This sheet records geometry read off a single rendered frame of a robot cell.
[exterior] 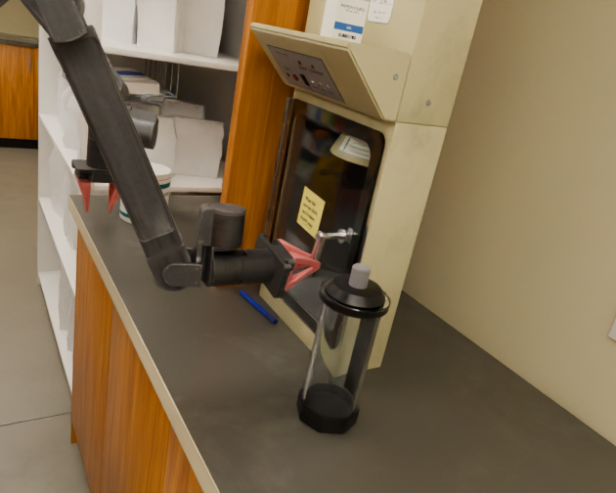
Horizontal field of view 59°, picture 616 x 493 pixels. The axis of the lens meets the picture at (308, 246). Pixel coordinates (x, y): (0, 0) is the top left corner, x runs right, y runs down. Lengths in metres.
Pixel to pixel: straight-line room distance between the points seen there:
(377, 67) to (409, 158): 0.17
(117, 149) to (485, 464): 0.73
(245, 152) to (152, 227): 0.42
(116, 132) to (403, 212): 0.47
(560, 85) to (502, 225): 0.31
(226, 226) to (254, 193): 0.40
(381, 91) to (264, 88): 0.38
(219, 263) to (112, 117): 0.25
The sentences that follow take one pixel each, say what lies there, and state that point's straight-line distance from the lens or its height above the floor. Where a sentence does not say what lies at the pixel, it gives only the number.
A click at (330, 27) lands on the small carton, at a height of 1.52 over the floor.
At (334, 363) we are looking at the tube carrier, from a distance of 0.83.
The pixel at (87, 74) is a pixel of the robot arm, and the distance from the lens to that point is 0.77.
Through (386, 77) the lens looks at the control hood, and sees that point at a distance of 0.83.
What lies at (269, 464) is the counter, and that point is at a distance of 0.83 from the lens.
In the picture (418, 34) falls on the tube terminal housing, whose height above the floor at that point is 1.54.
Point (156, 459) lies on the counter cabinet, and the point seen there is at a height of 0.71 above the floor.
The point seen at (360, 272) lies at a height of 1.21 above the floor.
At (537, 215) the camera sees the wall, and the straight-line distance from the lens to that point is 1.21.
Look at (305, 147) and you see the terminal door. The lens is 1.05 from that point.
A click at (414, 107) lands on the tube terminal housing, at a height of 1.44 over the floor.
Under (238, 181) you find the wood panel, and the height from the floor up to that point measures 1.19.
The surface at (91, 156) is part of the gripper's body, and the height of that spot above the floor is 1.21.
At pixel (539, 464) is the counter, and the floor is 0.94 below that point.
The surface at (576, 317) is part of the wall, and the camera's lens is 1.18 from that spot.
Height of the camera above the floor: 1.51
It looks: 21 degrees down
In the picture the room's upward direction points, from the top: 11 degrees clockwise
